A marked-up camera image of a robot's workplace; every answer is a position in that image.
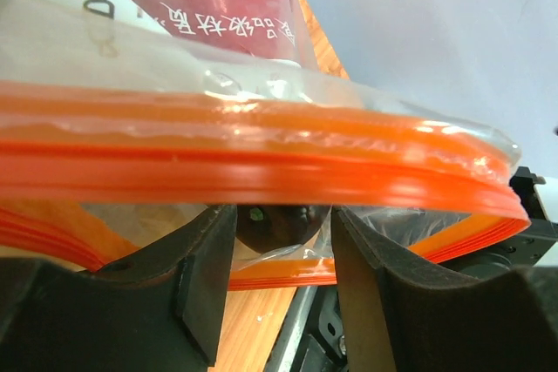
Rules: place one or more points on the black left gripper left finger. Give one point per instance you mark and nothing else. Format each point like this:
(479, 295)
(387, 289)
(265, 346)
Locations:
(159, 309)

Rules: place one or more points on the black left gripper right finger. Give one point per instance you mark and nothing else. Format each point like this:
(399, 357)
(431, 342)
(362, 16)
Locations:
(403, 313)

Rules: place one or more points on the dark fake avocado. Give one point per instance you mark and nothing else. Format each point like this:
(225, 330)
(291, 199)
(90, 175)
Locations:
(265, 228)

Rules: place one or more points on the clear zip top bag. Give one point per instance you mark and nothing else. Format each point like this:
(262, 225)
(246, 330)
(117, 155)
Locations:
(115, 133)

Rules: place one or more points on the red fake apple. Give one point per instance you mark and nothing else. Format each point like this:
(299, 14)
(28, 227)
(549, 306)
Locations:
(226, 2)

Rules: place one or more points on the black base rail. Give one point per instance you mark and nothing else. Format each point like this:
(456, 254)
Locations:
(311, 337)

